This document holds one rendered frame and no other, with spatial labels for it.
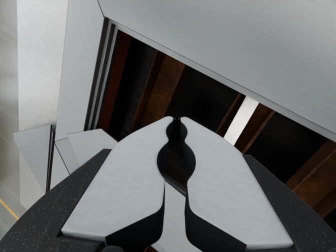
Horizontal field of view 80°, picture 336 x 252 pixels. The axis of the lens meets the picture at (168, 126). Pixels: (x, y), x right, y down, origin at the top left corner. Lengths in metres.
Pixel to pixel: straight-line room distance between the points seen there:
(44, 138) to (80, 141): 0.27
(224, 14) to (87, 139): 0.39
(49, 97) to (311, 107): 0.70
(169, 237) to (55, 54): 0.58
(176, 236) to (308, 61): 0.42
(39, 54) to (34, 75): 0.08
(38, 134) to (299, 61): 0.75
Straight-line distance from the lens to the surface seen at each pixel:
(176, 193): 0.44
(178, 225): 0.49
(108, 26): 0.43
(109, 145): 0.48
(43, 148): 0.83
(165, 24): 0.35
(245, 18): 0.31
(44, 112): 0.82
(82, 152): 0.56
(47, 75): 0.75
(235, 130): 0.47
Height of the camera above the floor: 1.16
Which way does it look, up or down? 57 degrees down
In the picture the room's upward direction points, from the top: 126 degrees counter-clockwise
